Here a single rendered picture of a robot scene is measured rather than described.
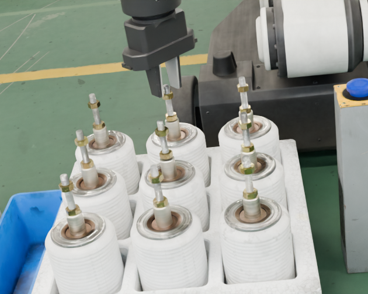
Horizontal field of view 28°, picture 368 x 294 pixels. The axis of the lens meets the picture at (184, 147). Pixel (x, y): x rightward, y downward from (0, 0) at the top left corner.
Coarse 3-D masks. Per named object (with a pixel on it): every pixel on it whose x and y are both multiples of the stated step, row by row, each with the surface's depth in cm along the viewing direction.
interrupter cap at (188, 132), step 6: (180, 126) 119; (186, 126) 119; (192, 126) 119; (186, 132) 117; (192, 132) 117; (156, 138) 117; (168, 138) 117; (180, 138) 117; (186, 138) 116; (192, 138) 115; (156, 144) 115; (168, 144) 115; (174, 144) 114; (180, 144) 114; (186, 144) 115
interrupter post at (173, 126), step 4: (176, 120) 116; (168, 124) 115; (172, 124) 115; (176, 124) 116; (168, 128) 116; (172, 128) 116; (176, 128) 116; (172, 132) 116; (176, 132) 116; (180, 132) 117; (168, 136) 117; (172, 136) 116; (176, 136) 116
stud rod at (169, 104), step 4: (164, 88) 113; (168, 88) 113; (164, 92) 113; (168, 92) 113; (168, 100) 114; (168, 104) 114; (168, 108) 115; (172, 108) 115; (168, 112) 115; (172, 112) 115
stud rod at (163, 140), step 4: (160, 120) 103; (160, 124) 103; (160, 128) 103; (164, 128) 103; (164, 136) 104; (160, 140) 104; (164, 140) 104; (164, 144) 104; (164, 148) 105; (168, 148) 105; (164, 152) 105
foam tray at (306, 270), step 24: (288, 144) 124; (144, 168) 124; (216, 168) 121; (288, 168) 117; (216, 192) 114; (288, 192) 112; (216, 216) 109; (120, 240) 107; (216, 240) 104; (312, 240) 101; (48, 264) 105; (216, 264) 99; (312, 264) 96; (48, 288) 100; (192, 288) 96; (216, 288) 95; (240, 288) 94; (264, 288) 94; (288, 288) 93; (312, 288) 92
